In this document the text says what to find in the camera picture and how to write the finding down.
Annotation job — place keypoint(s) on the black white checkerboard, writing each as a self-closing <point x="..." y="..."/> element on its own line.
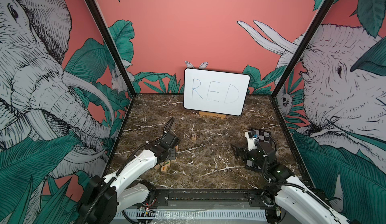
<point x="263" y="135"/>

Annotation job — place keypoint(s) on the right black frame post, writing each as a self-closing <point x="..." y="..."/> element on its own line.
<point x="313" y="27"/>

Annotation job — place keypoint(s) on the left black frame post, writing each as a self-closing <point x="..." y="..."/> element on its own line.
<point x="107" y="37"/>

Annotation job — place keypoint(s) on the black front mounting rail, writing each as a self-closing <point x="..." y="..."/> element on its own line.
<point x="255" y="197"/>

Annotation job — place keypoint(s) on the white dry-erase board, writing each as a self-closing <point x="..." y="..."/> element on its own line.
<point x="214" y="91"/>

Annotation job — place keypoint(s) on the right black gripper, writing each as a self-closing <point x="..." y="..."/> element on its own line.
<point x="240" y="149"/>

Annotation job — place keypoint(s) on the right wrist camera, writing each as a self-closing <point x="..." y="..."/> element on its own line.
<point x="252" y="137"/>

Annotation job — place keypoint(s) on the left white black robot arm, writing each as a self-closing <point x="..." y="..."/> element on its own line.
<point x="104" y="197"/>

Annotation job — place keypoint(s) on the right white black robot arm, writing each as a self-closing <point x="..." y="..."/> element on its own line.
<point x="285" y="191"/>

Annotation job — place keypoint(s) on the black frame post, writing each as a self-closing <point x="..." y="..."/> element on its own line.
<point x="107" y="37"/>
<point x="313" y="27"/>

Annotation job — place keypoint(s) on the small wooden easel stand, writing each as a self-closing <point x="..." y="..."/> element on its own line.
<point x="221" y="116"/>

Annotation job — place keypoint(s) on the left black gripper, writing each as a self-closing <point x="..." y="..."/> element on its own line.
<point x="173" y="156"/>

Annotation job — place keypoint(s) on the white slotted cable duct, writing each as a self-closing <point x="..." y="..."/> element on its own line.
<point x="250" y="215"/>

